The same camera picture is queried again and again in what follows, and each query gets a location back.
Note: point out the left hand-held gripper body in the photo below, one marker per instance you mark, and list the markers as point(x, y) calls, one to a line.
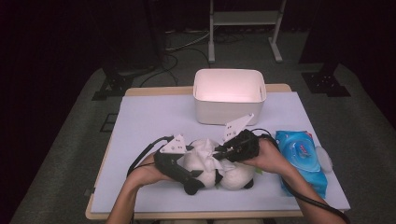
point(166, 163)

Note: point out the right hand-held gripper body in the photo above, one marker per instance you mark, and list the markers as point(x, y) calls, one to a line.
point(246, 146)

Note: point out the white wet wipe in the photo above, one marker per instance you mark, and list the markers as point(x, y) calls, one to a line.
point(204, 154)

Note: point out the panda plush toy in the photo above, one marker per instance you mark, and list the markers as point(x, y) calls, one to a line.
point(236, 179)

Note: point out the white plastic bin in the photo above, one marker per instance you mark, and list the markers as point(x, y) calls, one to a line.
point(229, 109)

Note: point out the blue wet wipe packet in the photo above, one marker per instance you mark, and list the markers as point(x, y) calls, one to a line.
point(305, 161)

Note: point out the person's left hand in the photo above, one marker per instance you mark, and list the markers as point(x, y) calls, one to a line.
point(146, 171)

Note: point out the person's right hand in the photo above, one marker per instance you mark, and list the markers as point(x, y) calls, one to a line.
point(272, 158)

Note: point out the pale lilac table mat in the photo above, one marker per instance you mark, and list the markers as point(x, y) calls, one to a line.
point(149, 118)

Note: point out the black stand with splayed base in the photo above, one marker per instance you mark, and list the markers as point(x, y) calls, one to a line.
point(116, 84)

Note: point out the black stand with flat base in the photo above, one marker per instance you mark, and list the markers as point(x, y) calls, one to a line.
point(325, 82)

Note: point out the white metal stand frame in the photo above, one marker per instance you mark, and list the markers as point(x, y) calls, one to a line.
point(246, 18)

